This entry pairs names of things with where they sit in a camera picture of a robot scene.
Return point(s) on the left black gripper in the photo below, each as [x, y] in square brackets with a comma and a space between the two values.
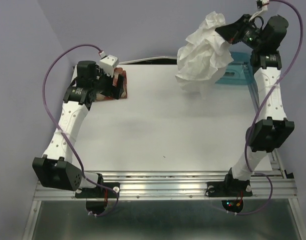
[113, 91]

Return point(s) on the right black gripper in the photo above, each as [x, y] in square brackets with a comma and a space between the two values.
[232, 32]

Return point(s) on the red checked skirt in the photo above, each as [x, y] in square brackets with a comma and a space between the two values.
[112, 88]

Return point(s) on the white cloth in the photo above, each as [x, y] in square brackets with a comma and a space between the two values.
[205, 57]

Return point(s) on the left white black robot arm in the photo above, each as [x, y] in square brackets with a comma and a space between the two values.
[54, 168]

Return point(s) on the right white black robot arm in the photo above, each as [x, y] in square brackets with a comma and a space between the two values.
[271, 126]

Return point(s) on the teal plastic basket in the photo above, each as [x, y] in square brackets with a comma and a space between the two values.
[239, 71]

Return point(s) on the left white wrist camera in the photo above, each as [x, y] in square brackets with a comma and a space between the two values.
[108, 64]

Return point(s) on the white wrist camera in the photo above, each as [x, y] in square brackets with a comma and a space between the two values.
[108, 64]
[262, 6]

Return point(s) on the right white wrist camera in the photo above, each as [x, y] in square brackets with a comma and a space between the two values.
[262, 6]

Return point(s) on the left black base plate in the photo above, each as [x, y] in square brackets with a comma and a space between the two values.
[98, 193]

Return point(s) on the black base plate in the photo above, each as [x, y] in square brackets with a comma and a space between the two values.
[220, 189]
[98, 193]

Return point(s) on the aluminium frame rail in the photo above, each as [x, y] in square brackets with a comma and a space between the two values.
[191, 185]

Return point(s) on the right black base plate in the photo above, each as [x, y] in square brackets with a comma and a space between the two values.
[220, 189]

